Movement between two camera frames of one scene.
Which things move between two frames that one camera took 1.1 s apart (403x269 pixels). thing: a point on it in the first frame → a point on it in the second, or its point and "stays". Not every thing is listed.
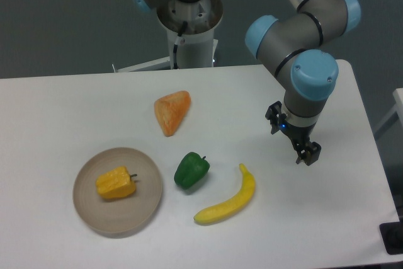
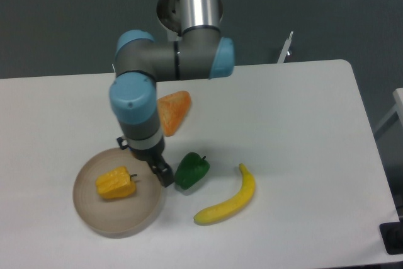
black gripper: (299, 134) → (148, 154)
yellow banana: (226, 210) stays
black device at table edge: (392, 237) stays
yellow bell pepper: (116, 183) stays
